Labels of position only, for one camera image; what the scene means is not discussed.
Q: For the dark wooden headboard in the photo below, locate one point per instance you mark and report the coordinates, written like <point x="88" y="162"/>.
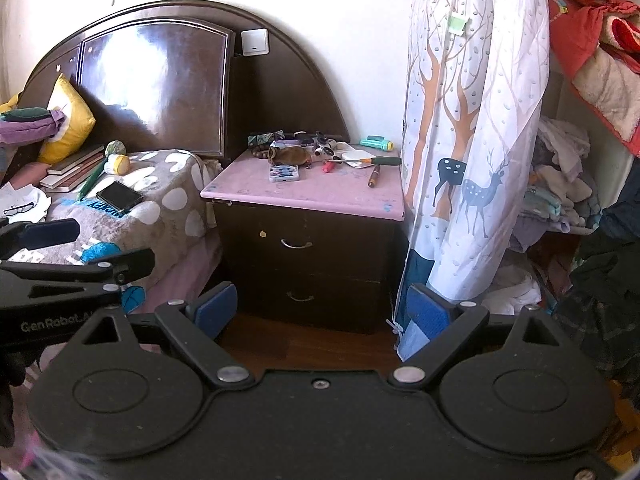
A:
<point x="165" y="75"/>

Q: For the brown plush toy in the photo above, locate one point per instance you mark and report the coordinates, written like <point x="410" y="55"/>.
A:
<point x="291" y="155"/>

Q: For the black eyeglasses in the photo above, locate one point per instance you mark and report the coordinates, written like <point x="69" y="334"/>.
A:
<point x="19" y="208"/>

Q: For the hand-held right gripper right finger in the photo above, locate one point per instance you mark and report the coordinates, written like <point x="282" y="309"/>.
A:
<point x="427" y="310"/>

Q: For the teal flashlight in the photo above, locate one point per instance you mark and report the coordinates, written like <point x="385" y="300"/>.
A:
<point x="379" y="143"/>

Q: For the round patterned ball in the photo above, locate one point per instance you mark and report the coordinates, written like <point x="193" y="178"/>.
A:
<point x="115" y="148"/>

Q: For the green tag on curtain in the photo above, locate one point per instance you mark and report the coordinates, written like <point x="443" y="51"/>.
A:
<point x="458" y="25"/>

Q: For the white crumpled cloth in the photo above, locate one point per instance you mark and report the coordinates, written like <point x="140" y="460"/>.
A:
<point x="512" y="290"/>

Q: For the black smartphone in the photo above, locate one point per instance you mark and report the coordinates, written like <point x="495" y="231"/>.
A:
<point x="120" y="196"/>

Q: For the stack of books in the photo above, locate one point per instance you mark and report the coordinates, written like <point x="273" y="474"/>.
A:
<point x="65" y="183"/>

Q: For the green plastic stick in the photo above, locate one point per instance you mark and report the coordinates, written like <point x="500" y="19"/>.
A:
<point x="92" y="177"/>

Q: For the dark hanging clothes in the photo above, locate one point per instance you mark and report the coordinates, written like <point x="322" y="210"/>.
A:
<point x="607" y="280"/>

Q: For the green patterned folding puzzle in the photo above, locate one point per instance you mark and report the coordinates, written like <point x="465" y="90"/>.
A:
<point x="266" y="138"/>

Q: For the printed flat small box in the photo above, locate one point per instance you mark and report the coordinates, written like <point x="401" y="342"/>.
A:
<point x="284" y="173"/>

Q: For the white wall switch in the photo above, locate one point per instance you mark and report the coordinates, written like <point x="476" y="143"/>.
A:
<point x="255" y="42"/>

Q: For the purple folded cloth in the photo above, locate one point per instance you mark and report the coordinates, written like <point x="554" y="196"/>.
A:
<point x="25" y="130"/>

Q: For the white flat pad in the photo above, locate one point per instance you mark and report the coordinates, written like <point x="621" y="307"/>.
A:
<point x="354" y="152"/>

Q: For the dark nightstand with pink top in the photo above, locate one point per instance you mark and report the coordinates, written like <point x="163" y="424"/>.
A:
<point x="310" y="195"/>

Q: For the red fleece blanket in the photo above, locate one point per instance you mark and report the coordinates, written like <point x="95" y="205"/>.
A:
<point x="595" y="60"/>

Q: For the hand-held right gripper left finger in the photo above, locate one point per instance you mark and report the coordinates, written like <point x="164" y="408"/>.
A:
<point x="217" y="310"/>

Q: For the dark cover book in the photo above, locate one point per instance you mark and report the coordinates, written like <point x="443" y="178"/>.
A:
<point x="85" y="155"/>

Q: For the deer print wardrobe curtain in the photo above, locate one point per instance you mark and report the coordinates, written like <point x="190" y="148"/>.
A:
<point x="475" y="110"/>

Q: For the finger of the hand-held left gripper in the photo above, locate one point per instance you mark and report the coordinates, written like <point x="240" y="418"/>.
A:
<point x="127" y="264"/>
<point x="45" y="234"/>

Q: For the brown wooden tube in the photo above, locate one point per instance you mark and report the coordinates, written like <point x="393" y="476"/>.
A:
<point x="375" y="176"/>

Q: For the brown cover book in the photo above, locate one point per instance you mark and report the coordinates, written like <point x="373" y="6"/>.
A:
<point x="75" y="170"/>

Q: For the pile of light clothes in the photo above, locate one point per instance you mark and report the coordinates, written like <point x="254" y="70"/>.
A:
<point x="560" y="185"/>

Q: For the grey spotted blanket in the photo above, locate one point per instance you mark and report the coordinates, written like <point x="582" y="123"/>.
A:
<point x="165" y="205"/>

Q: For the yellow pillow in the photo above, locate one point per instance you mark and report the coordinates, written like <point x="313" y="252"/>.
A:
<point x="70" y="120"/>

